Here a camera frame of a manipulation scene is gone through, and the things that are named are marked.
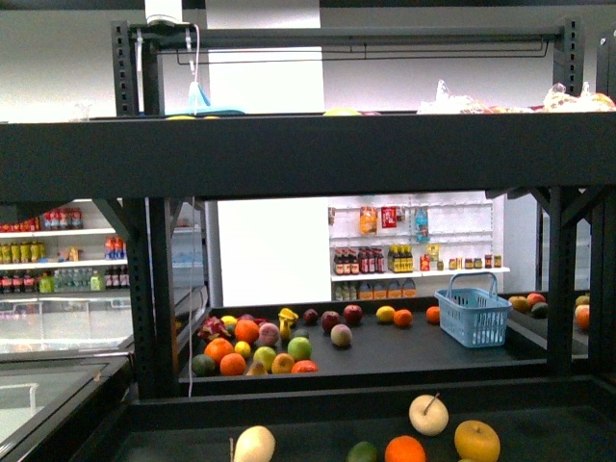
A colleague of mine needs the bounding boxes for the white goods shelf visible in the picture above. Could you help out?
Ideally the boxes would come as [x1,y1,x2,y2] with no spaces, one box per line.
[328,192,510,301]

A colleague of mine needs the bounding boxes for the far yellow lemon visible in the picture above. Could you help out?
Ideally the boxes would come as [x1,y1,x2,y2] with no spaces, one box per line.
[375,306,396,323]

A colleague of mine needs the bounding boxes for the drinks cooler shelf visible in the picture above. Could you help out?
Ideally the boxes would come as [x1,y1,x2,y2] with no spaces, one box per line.
[0,199,208,352]

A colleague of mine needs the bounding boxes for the black fruit shelf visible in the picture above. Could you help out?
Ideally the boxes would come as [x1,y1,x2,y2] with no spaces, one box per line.
[0,16,616,462]

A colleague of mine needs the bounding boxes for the far dark plum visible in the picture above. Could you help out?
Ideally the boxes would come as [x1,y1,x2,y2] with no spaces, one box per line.
[303,308,320,325]

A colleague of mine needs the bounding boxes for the far yellow bananas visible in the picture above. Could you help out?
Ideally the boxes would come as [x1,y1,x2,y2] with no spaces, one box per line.
[278,307,298,341]

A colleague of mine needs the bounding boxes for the far dark red apple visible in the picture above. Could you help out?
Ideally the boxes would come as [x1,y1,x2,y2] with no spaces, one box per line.
[321,311,341,334]

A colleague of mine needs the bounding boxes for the far peach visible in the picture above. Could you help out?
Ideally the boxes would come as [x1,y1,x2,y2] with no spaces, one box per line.
[330,324,352,348]

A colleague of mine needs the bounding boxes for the far green apple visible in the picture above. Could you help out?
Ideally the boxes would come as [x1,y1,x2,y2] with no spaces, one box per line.
[287,337,312,362]

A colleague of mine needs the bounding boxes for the orange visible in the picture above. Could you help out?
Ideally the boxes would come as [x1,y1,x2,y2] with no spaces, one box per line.
[425,306,440,325]
[393,309,413,328]

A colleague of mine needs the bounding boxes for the red dragon fruit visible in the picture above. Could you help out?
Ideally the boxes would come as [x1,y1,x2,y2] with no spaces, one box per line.
[197,317,231,343]

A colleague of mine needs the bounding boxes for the far orange right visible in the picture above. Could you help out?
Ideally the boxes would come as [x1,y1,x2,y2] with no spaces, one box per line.
[425,306,440,325]

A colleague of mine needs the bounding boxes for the small blue basket far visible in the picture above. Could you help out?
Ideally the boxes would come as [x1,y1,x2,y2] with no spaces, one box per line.
[434,271,513,348]

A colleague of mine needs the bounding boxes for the white pear upper left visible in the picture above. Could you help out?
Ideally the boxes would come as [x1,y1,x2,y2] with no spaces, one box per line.
[230,425,276,462]

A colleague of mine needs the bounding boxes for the green avocado back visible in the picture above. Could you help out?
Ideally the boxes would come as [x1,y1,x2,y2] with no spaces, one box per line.
[345,441,378,462]

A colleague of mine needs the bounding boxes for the orange tangerine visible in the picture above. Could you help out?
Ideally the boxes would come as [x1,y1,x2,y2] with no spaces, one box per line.
[384,435,427,462]

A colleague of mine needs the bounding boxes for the orange yellow apple back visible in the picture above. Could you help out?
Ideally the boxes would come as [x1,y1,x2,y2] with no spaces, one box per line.
[454,420,501,462]

